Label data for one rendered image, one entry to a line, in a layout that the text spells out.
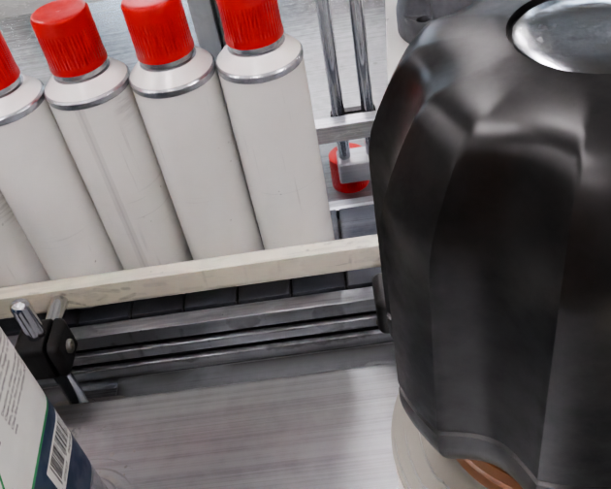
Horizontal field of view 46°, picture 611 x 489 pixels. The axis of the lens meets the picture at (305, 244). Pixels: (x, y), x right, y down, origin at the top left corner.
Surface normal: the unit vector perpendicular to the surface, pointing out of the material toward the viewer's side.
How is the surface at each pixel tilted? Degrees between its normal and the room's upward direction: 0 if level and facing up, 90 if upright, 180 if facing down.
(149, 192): 90
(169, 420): 0
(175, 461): 0
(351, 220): 0
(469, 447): 90
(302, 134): 90
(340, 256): 90
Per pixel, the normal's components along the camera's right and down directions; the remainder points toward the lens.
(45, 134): 0.85, 0.26
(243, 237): 0.69, 0.41
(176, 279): 0.04, 0.67
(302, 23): -0.15, -0.73
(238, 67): -0.45, -0.11
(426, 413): -0.82, 0.47
